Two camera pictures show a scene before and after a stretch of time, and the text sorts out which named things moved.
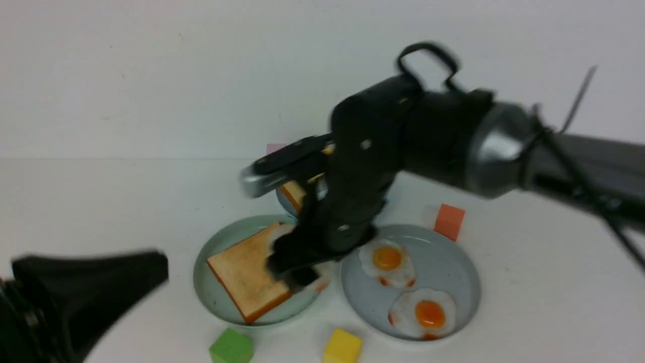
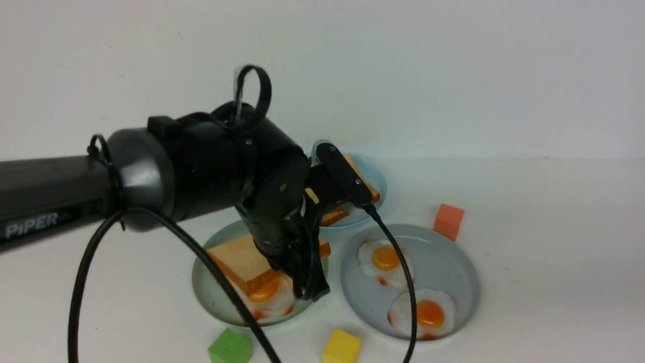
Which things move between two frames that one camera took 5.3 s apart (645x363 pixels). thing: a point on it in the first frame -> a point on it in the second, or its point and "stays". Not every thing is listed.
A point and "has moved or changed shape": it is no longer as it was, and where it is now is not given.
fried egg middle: (387, 261) stays
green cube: (232, 346) stays
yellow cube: (342, 347) stays
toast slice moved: (296, 191) has moved or changed shape
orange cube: (449, 221) stays
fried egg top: (282, 229) has moved or changed shape
